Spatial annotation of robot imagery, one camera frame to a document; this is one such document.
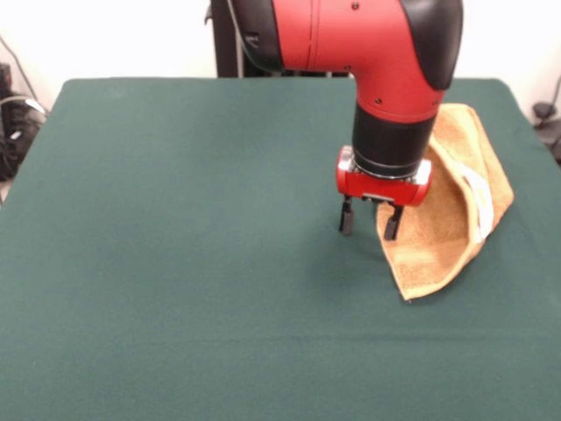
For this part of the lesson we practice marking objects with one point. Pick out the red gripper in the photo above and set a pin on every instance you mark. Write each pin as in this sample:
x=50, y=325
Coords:
x=381, y=189

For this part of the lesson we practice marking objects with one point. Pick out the tan terry towel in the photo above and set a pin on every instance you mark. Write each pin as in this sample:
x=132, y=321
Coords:
x=438, y=245

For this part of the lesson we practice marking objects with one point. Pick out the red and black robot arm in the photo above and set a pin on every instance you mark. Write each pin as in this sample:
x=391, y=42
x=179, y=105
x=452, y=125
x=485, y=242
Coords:
x=372, y=44

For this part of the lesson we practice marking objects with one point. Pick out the dark green table cloth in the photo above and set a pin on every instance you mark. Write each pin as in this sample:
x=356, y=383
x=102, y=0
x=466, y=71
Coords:
x=131, y=263

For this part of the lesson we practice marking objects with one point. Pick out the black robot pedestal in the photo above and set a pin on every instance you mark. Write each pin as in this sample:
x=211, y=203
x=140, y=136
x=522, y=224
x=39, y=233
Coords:
x=225, y=44

